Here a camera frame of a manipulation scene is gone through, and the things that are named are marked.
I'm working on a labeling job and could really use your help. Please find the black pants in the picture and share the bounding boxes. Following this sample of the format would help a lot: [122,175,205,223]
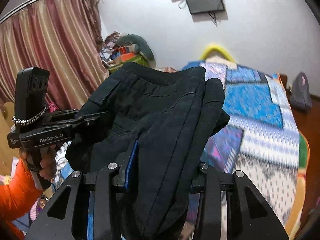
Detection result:
[66,62,229,239]

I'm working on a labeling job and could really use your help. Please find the orange jacket left forearm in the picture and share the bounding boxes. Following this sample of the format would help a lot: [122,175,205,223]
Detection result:
[1,159,42,239]

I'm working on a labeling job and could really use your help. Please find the left hand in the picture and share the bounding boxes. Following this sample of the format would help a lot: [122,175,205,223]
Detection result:
[19,145,56,180]

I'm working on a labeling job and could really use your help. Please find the red striped curtain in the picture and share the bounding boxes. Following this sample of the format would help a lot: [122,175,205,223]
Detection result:
[1,0,108,109]

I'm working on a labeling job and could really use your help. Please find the colourful patchwork bed quilt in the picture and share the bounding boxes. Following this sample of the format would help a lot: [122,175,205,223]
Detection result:
[52,60,311,240]

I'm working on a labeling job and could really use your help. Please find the yellow pillow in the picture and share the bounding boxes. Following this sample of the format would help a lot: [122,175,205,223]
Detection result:
[200,43,235,63]

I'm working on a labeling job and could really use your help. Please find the grey backpack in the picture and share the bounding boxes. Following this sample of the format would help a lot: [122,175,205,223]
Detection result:
[289,72,312,113]

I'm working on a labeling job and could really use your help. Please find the wall mounted dark screen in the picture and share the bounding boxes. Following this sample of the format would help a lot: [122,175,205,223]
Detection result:
[185,0,225,15]

